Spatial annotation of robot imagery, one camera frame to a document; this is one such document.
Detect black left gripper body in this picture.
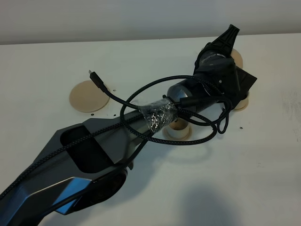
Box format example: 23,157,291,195
194,42,240,106

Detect beige cup saucer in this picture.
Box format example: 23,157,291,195
234,103,248,112
163,127,192,141

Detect beige teacup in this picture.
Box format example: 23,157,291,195
235,94,249,108
164,119,190,141

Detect near beige teacup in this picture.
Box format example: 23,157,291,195
164,119,190,141

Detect beige teapot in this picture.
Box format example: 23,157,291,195
231,48,243,69

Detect near beige cup saucer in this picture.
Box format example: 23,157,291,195
163,127,192,141

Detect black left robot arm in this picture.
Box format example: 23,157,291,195
0,25,242,226

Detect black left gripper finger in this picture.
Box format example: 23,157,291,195
213,24,239,57

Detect far beige teacup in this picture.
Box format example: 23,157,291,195
235,94,249,108

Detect far beige cup saucer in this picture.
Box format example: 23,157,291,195
234,103,248,112

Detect beige teapot saucer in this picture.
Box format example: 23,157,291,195
69,81,110,113

